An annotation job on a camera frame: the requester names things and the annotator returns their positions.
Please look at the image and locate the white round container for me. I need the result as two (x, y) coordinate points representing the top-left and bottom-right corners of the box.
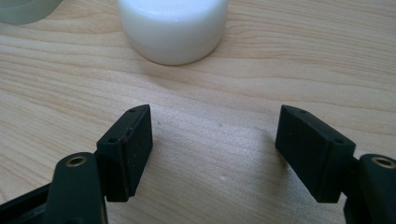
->
(117, 0), (229, 66)

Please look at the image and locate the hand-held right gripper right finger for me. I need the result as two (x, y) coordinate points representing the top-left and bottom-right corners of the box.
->
(275, 105), (357, 204)

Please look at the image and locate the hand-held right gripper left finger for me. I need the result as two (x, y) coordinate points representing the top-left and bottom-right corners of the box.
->
(94, 104), (154, 203)

